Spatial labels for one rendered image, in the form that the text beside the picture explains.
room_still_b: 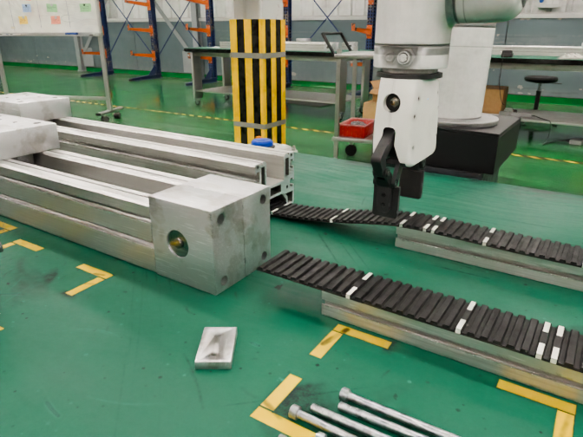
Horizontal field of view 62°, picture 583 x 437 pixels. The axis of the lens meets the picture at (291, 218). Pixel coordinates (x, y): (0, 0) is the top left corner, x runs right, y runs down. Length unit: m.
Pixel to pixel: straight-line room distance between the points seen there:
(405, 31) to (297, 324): 0.32
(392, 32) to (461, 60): 0.49
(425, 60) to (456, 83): 0.48
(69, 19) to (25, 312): 5.92
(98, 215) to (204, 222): 0.18
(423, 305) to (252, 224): 0.21
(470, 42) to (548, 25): 7.11
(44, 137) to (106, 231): 0.25
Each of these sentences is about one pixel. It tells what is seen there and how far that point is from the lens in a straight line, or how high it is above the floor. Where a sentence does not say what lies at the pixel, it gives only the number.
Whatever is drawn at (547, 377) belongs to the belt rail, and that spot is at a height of 0.79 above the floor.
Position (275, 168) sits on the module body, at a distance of 0.75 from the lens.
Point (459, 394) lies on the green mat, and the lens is 0.42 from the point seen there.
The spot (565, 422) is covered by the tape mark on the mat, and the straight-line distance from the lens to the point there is 0.42.
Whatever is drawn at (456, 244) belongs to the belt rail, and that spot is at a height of 0.80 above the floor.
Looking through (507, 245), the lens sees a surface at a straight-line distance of 0.60.
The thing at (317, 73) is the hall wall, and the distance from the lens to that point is 9.34.
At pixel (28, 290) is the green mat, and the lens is 0.60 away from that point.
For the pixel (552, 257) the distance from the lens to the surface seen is 0.59.
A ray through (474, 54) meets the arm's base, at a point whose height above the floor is 0.99.
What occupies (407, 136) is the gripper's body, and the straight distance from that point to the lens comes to 0.56.
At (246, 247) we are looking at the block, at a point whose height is 0.82.
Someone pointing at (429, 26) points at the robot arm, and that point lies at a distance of 0.57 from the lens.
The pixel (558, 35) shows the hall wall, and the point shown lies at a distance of 8.13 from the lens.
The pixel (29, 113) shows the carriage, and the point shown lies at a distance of 1.12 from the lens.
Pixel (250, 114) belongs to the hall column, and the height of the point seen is 0.38.
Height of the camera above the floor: 1.04
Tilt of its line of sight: 22 degrees down
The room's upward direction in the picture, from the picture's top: straight up
